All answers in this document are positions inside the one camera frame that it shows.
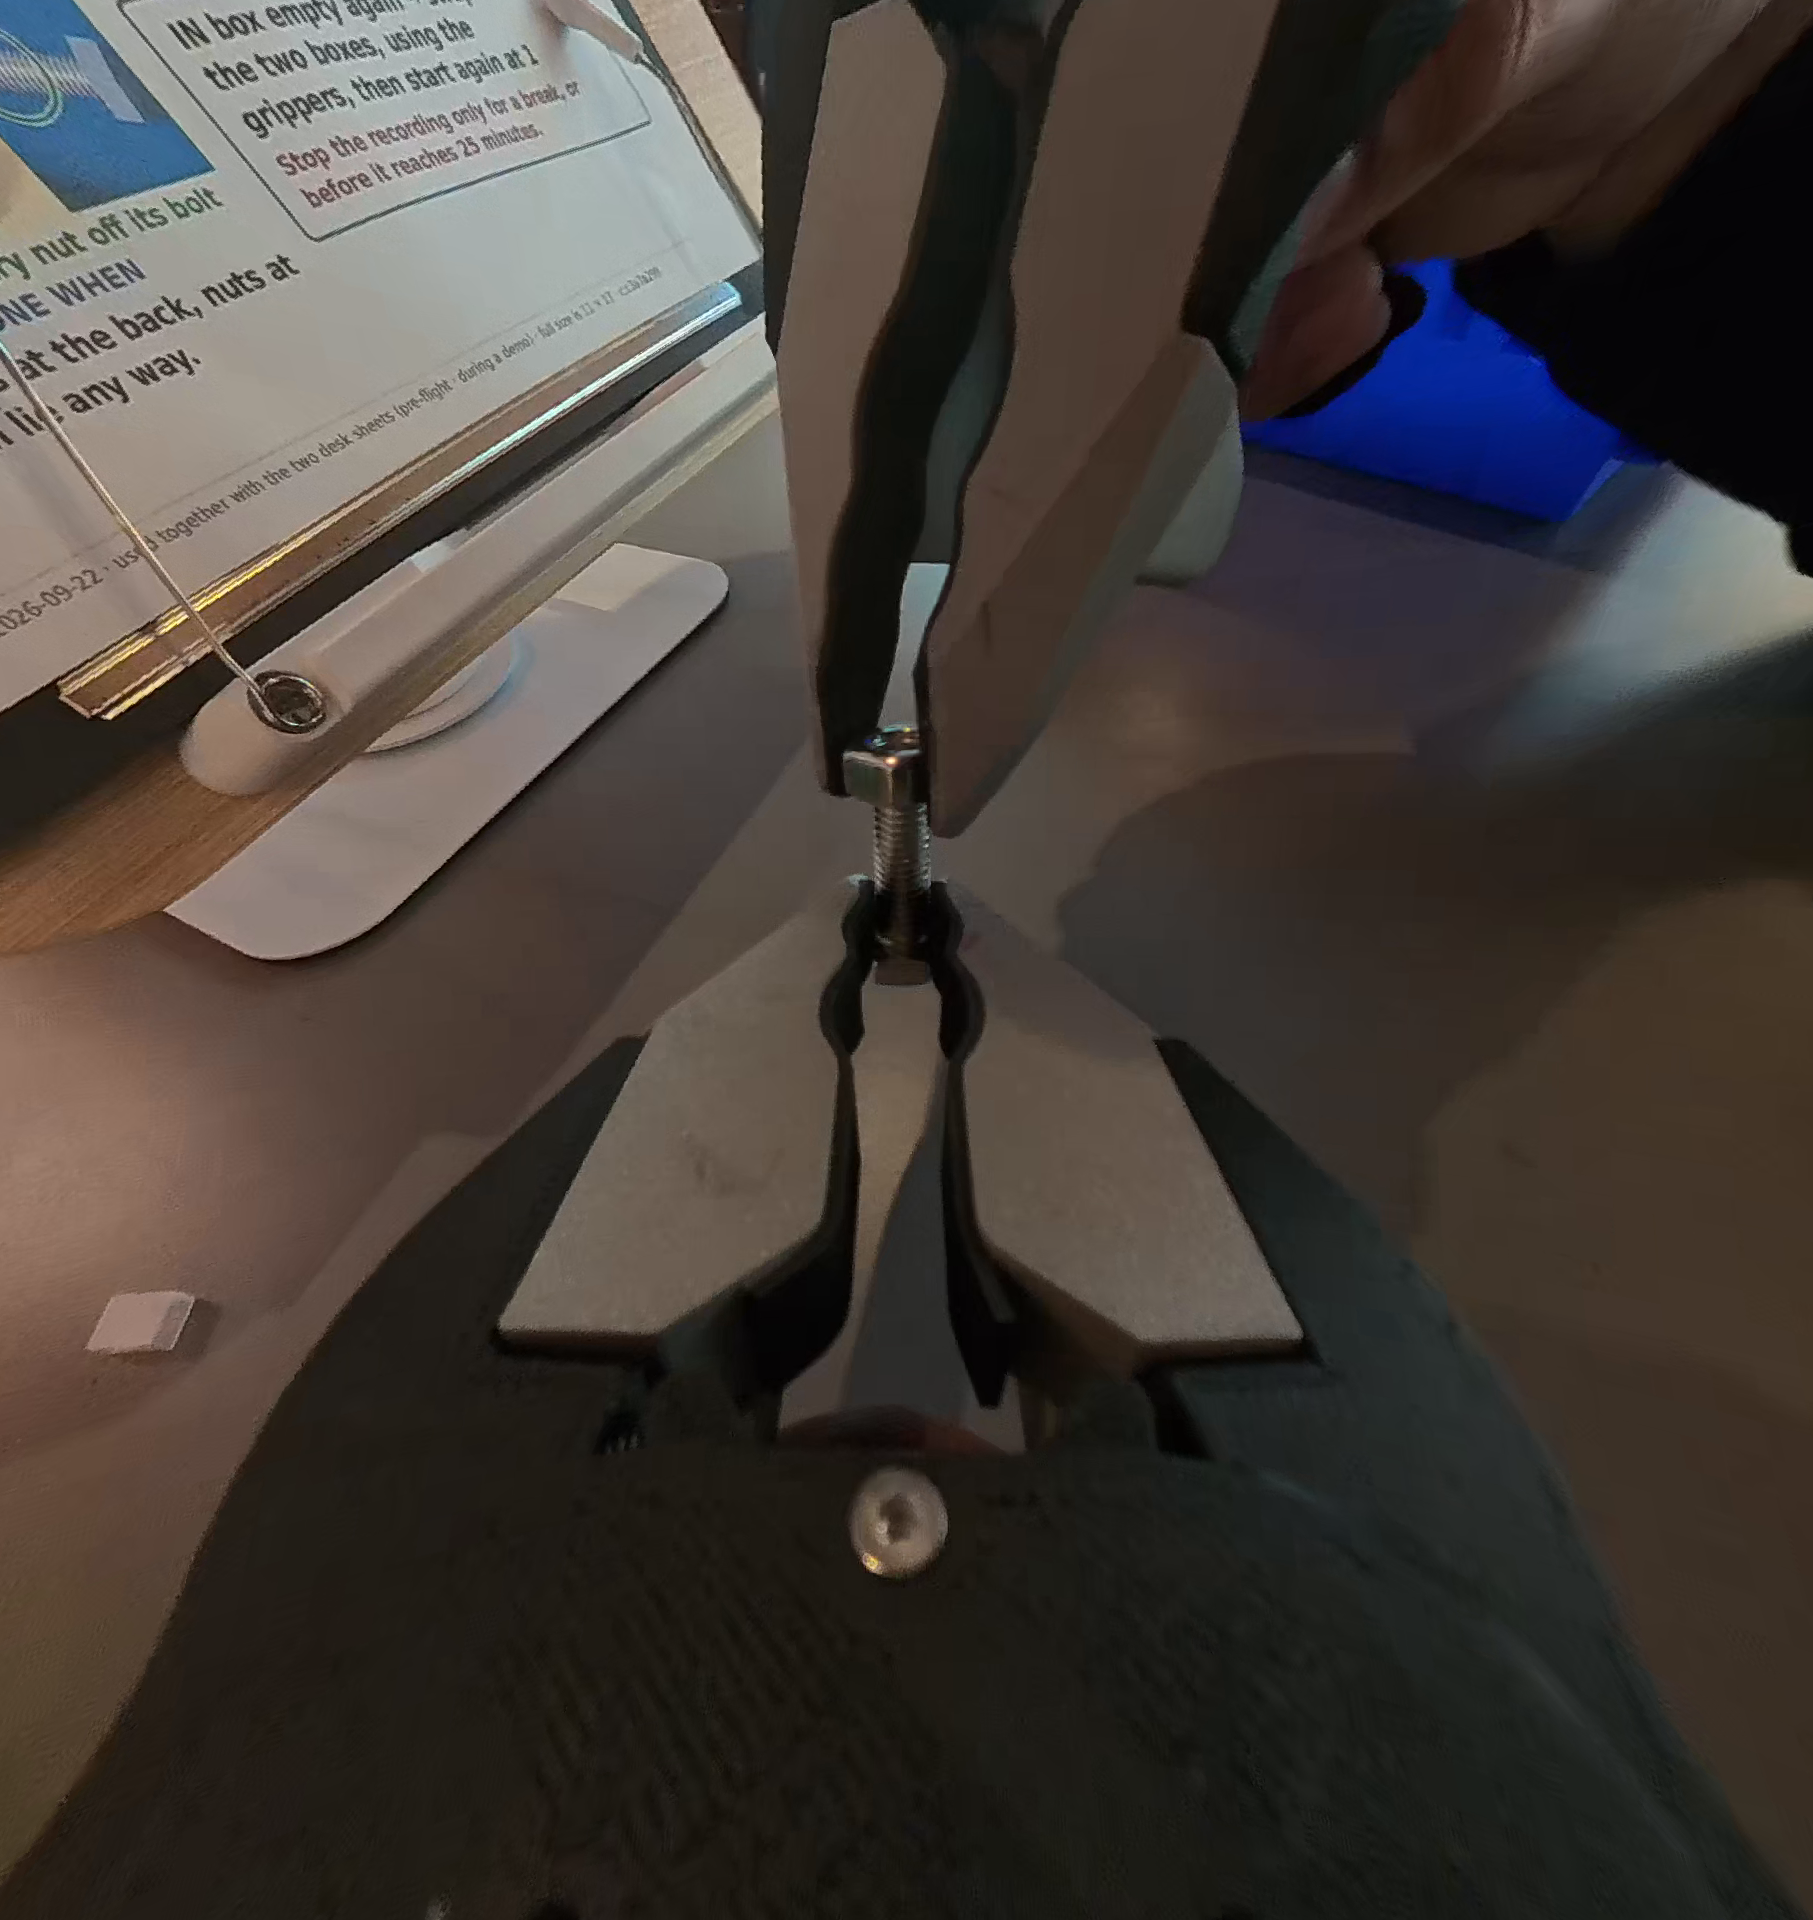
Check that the blue plastic bin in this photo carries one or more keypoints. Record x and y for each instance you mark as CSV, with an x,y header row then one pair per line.
x,y
1445,418

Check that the person's right hand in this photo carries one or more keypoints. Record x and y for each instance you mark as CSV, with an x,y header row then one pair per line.
x,y
1566,121

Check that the printed instruction sheet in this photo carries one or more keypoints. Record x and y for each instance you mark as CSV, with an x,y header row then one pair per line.
x,y
321,376

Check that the steel hex nut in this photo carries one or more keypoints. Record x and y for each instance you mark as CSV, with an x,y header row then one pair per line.
x,y
873,777

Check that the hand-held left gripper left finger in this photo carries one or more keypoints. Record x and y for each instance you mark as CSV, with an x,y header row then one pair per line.
x,y
682,1184

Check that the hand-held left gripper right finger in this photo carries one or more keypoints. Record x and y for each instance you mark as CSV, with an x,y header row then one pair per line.
x,y
1116,1184

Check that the person's right forearm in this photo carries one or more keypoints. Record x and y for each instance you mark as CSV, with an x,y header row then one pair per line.
x,y
1746,298

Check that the wooden document stand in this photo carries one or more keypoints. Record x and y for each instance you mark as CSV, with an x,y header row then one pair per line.
x,y
321,886

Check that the small clear plastic piece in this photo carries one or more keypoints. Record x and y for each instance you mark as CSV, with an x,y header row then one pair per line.
x,y
141,1323

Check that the steel bolt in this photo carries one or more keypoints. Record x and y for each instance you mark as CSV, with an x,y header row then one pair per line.
x,y
903,870

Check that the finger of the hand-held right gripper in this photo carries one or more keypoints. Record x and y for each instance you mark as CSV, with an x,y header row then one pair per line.
x,y
1086,495
829,298

